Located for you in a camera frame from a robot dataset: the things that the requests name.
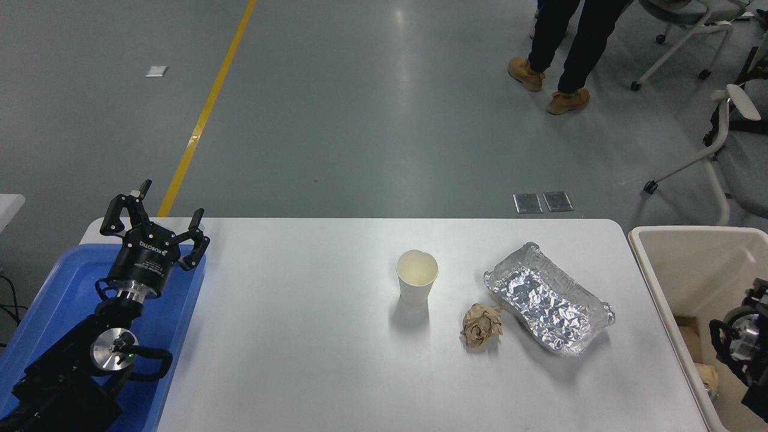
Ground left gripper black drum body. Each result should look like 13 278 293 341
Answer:
108 223 182 299

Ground white paper cup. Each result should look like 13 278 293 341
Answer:
396 250 439 308

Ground blue plastic tray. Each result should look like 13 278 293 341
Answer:
0 243 208 432

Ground small white table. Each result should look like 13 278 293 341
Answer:
0 194 26 232

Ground silver foil tray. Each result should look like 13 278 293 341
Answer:
484 242 616 358

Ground person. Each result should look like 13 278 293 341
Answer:
508 0 634 116

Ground large pale plastic bin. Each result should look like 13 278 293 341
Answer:
628 226 768 432

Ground brown cardboard piece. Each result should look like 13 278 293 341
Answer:
675 315 704 365

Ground white office chair with castors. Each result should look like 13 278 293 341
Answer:
630 0 758 92

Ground grey mesh office chair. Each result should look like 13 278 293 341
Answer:
643 78 768 227

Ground black floor cables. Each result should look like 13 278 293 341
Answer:
0 273 29 349

